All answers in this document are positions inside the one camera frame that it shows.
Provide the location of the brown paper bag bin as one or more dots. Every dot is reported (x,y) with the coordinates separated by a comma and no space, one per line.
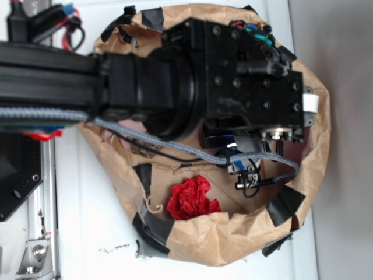
(291,172)

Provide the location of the red crumpled paper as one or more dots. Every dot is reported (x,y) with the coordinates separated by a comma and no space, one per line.
(188,199)

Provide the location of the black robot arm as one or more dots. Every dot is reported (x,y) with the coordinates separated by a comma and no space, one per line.
(44,89)

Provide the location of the small sensor module with wires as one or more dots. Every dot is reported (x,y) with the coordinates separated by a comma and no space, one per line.
(248,172)

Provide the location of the aluminium extrusion rail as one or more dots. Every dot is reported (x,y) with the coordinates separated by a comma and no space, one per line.
(42,208)

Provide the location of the metal corner bracket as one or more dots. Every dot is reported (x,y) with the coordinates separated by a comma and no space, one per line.
(37,260)

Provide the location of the brown rough rock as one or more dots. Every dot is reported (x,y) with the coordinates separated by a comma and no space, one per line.
(144,149)

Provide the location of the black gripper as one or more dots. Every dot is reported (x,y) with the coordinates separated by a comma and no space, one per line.
(243,81)

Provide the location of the black box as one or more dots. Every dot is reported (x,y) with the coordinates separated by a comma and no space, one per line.
(215,137)

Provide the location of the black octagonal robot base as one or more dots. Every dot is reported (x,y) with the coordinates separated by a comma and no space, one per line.
(21,171)

